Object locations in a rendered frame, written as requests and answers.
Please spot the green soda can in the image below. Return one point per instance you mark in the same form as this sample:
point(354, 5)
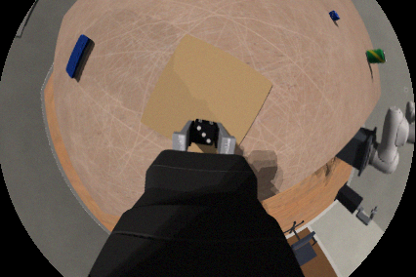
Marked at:
point(375, 56)

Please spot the tan square mat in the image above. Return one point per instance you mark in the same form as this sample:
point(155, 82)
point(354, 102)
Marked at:
point(202, 81)

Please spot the blue die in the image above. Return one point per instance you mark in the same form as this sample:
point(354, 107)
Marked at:
point(334, 15)

